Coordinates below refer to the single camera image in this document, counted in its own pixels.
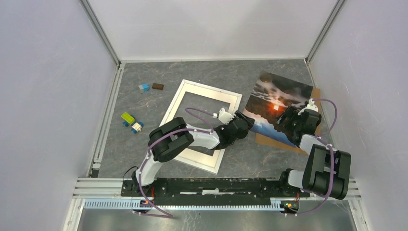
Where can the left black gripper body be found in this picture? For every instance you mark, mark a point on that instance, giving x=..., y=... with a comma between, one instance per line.
x=237, y=114

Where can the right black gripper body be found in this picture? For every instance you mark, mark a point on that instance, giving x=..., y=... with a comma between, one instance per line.
x=293, y=123

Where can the sunset landscape photo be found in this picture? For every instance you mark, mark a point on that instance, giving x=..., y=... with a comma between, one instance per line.
x=270, y=97

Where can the white mat board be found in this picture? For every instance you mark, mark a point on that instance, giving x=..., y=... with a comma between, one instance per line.
x=209, y=99

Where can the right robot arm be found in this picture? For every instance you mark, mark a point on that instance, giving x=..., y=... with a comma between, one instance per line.
x=327, y=169

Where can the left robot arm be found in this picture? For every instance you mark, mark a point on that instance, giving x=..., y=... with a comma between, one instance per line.
x=169, y=140

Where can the brown cardboard backing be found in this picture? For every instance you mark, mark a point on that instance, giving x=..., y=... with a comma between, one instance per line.
x=264, y=140

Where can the brown toy block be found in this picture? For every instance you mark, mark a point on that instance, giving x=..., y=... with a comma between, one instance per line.
x=157, y=86

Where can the blue grey toy block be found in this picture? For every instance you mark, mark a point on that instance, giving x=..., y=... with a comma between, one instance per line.
x=143, y=87

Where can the toy brick car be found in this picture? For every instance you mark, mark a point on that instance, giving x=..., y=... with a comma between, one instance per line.
x=130, y=121

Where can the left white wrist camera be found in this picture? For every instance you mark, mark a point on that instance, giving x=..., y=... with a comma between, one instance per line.
x=224, y=116

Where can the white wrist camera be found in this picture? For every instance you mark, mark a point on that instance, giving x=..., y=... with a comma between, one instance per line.
x=224, y=116
x=310, y=105

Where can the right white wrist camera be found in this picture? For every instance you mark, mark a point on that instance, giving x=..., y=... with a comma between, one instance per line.
x=310, y=105

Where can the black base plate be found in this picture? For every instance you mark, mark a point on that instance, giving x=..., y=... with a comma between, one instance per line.
x=213, y=191

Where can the slotted cable duct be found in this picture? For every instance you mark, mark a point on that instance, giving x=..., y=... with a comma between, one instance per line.
x=141, y=204

